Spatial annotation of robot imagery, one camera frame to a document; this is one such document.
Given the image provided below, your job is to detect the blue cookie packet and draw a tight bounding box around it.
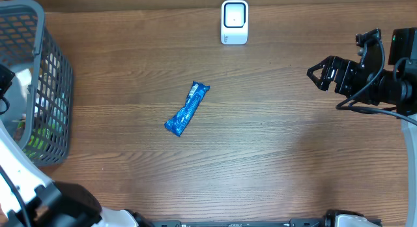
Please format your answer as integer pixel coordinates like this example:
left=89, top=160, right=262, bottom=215
left=164, top=82, right=210, bottom=137

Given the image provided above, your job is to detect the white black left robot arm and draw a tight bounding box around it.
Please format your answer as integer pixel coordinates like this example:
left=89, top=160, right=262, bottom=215
left=1, top=124, right=152, bottom=227

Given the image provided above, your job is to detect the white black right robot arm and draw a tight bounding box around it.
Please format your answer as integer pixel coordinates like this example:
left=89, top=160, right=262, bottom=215
left=306, top=27, right=416, bottom=226

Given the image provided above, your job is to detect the white barcode scanner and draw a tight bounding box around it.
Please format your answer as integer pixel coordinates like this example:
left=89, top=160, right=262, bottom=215
left=220, top=0, right=249, bottom=45

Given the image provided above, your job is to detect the grey plastic mesh basket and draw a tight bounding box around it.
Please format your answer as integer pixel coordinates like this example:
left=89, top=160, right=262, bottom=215
left=1, top=0, right=74, bottom=166

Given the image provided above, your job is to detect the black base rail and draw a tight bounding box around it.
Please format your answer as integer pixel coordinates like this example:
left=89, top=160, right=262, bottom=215
left=93, top=218, right=382, bottom=227

